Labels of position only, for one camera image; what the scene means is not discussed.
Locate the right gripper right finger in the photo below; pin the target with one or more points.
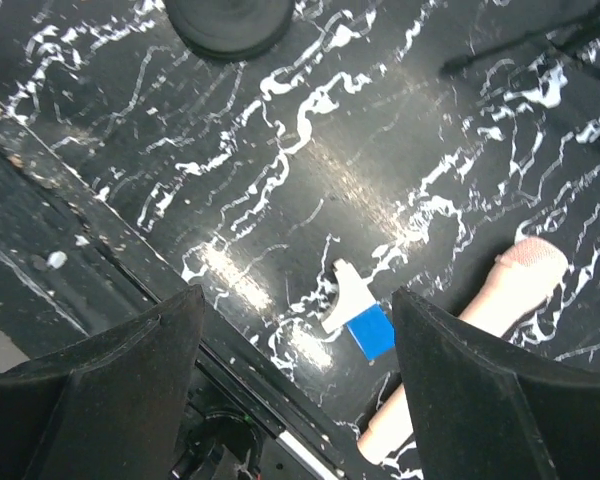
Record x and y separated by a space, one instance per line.
482 408

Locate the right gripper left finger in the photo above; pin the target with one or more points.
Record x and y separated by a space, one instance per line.
108 407

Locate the black round-base desk stand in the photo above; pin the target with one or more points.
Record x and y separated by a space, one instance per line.
232 30

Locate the white and blue block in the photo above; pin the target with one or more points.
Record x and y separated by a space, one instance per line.
357 309

